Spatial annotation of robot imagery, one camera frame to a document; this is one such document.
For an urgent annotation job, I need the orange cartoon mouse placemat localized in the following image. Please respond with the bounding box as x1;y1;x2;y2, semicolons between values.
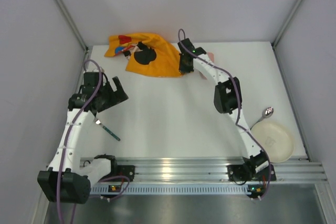
104;33;183;78

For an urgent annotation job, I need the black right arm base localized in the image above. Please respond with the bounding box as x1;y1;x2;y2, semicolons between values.
227;157;277;185

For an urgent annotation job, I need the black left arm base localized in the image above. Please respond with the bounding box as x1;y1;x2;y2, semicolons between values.
99;165;135;182

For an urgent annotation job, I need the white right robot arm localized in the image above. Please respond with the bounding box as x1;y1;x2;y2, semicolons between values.
178;38;270;175

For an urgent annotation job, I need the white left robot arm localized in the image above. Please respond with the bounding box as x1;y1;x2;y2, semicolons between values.
37;72;128;204

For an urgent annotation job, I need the pink plastic cup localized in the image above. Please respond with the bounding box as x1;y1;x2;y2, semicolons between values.
200;52;215;80

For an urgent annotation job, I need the cream round plate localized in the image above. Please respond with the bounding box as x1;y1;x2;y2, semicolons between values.
251;121;295;163

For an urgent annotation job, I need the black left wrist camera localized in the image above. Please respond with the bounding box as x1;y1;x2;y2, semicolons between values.
82;72;100;92

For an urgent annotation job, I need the green handled fork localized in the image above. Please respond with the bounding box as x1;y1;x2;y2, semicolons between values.
94;118;121;142

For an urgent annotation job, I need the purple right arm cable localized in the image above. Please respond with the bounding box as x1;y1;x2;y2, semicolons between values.
177;28;272;200

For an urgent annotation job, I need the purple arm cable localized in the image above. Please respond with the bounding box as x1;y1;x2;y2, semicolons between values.
177;28;272;200
56;59;131;224

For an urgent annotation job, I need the aluminium mounting rail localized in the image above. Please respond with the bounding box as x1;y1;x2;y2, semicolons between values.
116;158;327;184

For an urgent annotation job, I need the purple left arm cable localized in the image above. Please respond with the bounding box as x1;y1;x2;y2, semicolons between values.
56;59;131;224

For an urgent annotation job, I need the perforated metal cable tray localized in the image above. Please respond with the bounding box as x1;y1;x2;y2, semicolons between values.
90;183;265;196

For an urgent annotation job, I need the green handled spoon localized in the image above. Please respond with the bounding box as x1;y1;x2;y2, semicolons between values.
253;106;274;126

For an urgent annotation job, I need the left aluminium corner post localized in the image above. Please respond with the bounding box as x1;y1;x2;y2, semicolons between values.
53;0;89;52

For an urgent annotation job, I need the aluminium corner post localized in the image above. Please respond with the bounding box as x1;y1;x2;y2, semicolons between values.
271;0;305;49
53;0;89;52

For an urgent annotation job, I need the right aluminium corner post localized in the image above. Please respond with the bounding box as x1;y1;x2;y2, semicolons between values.
271;0;305;49

